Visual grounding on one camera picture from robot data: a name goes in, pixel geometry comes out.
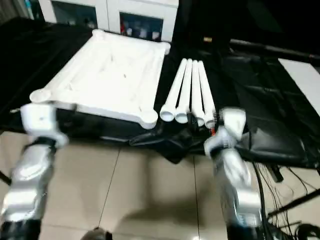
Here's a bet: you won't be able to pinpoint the white plastic table leg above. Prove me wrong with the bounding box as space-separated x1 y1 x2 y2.
174 58 195 124
197 60 217 127
159 58 188 123
191 59 206 127

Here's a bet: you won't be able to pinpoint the white plastic table top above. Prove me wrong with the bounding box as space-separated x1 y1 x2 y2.
29 28 172 130

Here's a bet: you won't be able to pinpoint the black work mat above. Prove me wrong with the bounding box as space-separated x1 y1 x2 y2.
0 17 320 171

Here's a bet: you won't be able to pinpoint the long black pole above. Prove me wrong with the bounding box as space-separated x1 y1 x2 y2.
229 38 320 62

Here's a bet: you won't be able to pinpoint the flat white board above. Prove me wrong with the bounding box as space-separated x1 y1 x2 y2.
277 57 320 111

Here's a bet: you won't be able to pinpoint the black tripod stand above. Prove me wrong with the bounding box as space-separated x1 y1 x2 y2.
267 188 320 217

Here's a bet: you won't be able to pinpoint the white sideboard cabinet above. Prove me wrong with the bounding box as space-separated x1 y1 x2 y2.
37 0 180 43

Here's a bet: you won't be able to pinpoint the thin black floor cables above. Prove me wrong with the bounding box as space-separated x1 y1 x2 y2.
254 159 320 240

